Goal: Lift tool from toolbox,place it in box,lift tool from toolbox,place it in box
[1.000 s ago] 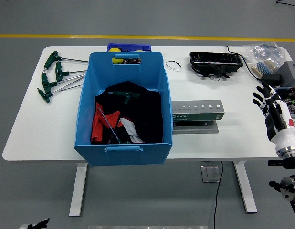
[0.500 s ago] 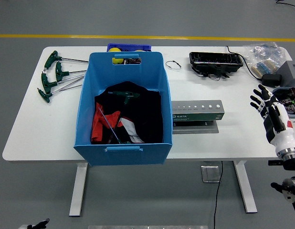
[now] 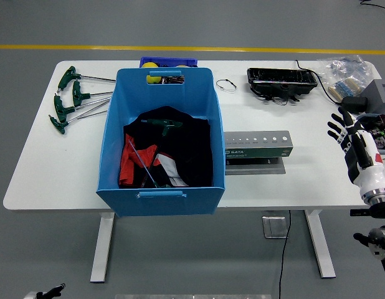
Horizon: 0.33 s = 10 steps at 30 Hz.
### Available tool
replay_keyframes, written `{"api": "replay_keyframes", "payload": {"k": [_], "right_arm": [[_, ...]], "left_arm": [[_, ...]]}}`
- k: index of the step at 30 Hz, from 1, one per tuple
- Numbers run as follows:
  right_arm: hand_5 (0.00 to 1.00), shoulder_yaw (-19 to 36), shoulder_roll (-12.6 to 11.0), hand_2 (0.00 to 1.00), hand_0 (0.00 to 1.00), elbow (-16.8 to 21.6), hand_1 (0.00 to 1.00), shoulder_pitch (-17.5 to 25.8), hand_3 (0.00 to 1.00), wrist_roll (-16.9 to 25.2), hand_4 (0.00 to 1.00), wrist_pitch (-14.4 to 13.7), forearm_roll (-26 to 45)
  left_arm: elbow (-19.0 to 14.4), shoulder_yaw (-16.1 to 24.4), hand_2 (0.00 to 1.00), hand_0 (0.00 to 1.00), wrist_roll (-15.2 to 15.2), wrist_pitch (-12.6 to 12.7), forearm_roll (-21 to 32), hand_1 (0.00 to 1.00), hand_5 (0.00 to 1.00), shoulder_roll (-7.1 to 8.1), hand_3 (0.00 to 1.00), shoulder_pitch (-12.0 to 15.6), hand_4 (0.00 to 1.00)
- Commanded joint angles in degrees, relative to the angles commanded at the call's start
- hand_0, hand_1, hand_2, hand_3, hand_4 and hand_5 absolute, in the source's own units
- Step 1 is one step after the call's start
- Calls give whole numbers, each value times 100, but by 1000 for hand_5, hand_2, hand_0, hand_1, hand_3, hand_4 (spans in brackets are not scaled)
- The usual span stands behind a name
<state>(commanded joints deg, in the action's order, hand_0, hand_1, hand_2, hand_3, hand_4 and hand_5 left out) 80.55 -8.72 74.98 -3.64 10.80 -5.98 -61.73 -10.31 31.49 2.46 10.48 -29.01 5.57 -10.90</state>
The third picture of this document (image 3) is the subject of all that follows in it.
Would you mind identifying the black cable on floor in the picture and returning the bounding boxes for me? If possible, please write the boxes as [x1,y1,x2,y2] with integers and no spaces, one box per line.
[359,0,385,15]

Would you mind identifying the green T-handle hex wrench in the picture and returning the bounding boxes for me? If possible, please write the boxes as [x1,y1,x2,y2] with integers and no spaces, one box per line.
[57,65,116,92]
[53,95,112,123]
[48,109,109,135]
[72,80,113,108]

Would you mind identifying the thin wire loop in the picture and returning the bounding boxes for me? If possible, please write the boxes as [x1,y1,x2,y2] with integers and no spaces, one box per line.
[215,78,238,93]

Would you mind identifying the grey box device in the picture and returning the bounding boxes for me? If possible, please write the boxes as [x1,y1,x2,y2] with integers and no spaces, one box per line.
[363,78,385,115]

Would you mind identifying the robot left hand black fingers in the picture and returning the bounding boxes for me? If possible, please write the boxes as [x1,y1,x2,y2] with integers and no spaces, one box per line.
[24,282,66,299]

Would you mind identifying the light blue plastic storage box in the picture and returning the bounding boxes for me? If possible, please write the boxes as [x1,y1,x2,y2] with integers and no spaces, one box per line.
[95,67,227,217]

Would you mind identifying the pale blue parts tray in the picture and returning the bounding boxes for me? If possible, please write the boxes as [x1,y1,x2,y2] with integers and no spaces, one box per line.
[356,113,385,154]

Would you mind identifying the small green T-handle wrench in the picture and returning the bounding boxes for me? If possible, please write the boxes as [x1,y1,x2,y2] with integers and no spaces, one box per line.
[127,139,173,189]

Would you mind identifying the beige resistor strip pack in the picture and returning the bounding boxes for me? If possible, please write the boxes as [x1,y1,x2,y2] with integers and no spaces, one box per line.
[328,77,364,102]

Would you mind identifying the dark blue plastic bin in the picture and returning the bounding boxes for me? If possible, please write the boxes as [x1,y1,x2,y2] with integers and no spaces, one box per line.
[139,56,199,69]

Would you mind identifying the robot right hand white shell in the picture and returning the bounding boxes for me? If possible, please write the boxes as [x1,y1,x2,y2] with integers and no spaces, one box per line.
[327,107,385,200]

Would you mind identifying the large green T-handle wrench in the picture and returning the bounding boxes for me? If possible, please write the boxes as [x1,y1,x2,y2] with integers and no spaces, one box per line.
[140,118,184,188]

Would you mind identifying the black power adapter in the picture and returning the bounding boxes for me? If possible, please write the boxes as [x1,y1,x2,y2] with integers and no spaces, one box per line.
[340,96,369,114]

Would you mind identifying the black plastic tray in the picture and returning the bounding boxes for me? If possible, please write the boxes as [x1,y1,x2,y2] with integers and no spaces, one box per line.
[246,67,318,103]

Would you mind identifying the black red folded garment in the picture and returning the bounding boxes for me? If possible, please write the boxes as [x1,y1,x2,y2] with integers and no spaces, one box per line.
[118,106,214,187]

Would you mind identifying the white table leg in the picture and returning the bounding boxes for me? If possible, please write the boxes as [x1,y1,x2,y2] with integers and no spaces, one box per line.
[90,212,116,283]
[304,209,336,279]

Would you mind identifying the clear plastic parts bag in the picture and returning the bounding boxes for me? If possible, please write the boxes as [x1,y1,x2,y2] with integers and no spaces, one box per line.
[316,54,373,94]

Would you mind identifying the black adapter cable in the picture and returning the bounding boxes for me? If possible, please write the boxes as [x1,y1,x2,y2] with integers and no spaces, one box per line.
[295,59,345,108]

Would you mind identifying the metal floor socket plate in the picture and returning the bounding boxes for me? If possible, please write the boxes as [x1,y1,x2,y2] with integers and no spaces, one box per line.
[262,216,289,239]

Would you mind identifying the grey green tool holder rack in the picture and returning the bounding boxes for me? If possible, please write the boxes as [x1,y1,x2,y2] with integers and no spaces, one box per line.
[224,130,294,176]

